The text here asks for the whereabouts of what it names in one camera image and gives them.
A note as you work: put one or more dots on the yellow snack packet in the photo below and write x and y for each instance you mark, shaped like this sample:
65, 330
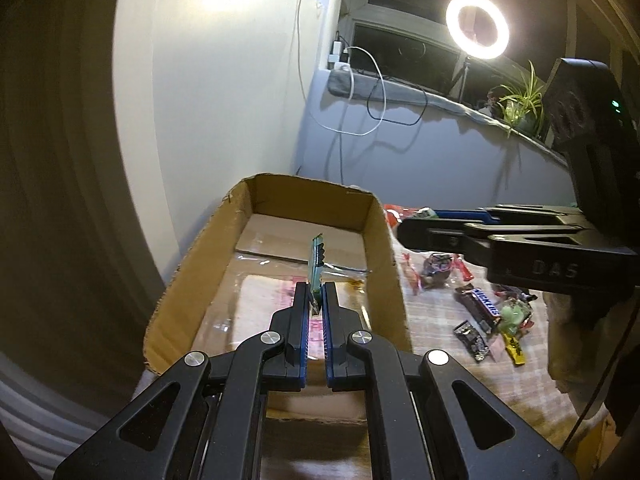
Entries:
515, 352

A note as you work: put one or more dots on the red snack wrapper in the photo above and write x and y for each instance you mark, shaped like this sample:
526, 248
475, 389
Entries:
510, 292

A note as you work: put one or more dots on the white wall charger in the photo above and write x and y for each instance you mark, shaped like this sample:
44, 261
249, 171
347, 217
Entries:
339, 55

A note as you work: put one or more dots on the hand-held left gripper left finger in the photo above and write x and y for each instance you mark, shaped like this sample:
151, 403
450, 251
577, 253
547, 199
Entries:
302, 320

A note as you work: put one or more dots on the dark candy bag red ends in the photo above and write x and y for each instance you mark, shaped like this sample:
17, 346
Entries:
435, 267
392, 215

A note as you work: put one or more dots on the black snack packet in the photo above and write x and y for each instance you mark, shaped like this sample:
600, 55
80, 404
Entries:
472, 340

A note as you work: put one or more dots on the white window frame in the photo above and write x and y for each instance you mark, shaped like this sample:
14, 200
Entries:
400, 12

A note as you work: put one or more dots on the cardboard box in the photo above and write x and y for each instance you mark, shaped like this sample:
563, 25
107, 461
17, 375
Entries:
205, 270

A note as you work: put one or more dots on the green snack packet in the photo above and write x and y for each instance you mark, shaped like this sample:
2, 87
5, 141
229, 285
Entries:
511, 317

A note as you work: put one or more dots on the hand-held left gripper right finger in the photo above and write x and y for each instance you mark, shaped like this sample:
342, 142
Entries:
327, 325

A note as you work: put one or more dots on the clear plastic bag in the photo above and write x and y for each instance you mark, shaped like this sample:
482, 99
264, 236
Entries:
260, 290

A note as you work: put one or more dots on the brown chocolate bar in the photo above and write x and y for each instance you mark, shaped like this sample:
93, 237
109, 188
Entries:
480, 305

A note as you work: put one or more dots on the potted green plant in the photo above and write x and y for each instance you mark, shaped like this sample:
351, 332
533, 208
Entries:
522, 102

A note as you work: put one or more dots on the grey windowsill cushion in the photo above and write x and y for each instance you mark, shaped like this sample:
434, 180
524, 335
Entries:
400, 92

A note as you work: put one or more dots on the teal snack packet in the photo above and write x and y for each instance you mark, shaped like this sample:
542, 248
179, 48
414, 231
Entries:
316, 265

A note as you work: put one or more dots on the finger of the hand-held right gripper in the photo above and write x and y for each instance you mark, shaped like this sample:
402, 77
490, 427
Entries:
465, 215
435, 235

